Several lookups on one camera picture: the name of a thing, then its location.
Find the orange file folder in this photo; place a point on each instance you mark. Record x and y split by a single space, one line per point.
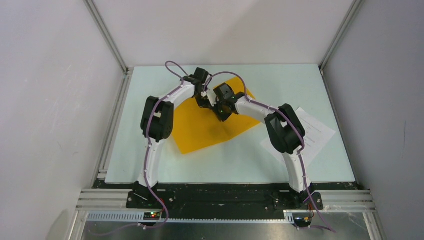
196 128

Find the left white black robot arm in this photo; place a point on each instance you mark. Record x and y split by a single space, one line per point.
157 124

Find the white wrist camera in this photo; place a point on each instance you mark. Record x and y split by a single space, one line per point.
208 80
210 96

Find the controller board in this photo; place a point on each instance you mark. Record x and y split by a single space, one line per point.
302 222
150 215

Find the left controller board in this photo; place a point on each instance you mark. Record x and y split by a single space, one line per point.
150 215

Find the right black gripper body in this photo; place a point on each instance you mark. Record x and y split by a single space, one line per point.
220 112

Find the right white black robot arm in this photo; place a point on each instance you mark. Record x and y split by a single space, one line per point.
285 132

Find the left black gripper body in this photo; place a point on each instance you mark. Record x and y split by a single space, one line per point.
202 102

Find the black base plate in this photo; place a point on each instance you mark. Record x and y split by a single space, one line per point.
240 202

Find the aluminium frame rail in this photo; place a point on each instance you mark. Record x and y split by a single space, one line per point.
349 215

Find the right controller board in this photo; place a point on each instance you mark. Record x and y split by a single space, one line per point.
302 222

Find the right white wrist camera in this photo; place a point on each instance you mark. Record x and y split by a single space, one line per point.
210 96

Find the left aluminium corner post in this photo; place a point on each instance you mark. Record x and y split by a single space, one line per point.
106 34

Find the right aluminium corner post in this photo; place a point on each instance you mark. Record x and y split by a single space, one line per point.
344 27

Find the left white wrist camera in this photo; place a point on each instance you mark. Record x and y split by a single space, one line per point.
208 80

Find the aluminium corner post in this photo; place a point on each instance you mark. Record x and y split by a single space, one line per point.
344 27
106 34

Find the white paper sheet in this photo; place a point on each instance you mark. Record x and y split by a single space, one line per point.
317 139

